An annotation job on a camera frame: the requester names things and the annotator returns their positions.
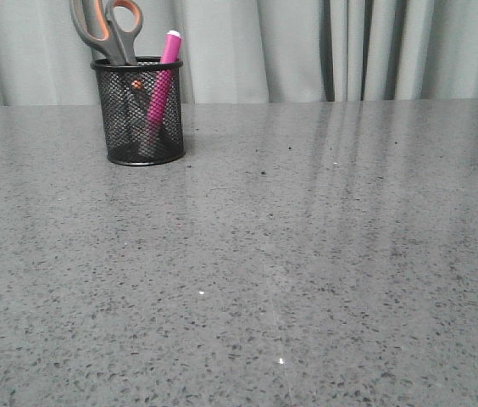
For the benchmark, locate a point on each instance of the pink pen white cap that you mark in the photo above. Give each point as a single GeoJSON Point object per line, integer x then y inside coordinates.
{"type": "Point", "coordinates": [170, 48]}

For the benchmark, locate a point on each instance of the grey orange scissors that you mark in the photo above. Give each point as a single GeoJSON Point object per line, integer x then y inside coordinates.
{"type": "Point", "coordinates": [111, 28]}

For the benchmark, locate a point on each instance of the black mesh pen bin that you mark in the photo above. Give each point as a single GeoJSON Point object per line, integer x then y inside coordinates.
{"type": "Point", "coordinates": [169, 144]}

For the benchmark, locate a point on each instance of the grey curtain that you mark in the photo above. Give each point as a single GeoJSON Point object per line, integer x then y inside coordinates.
{"type": "Point", "coordinates": [258, 51]}

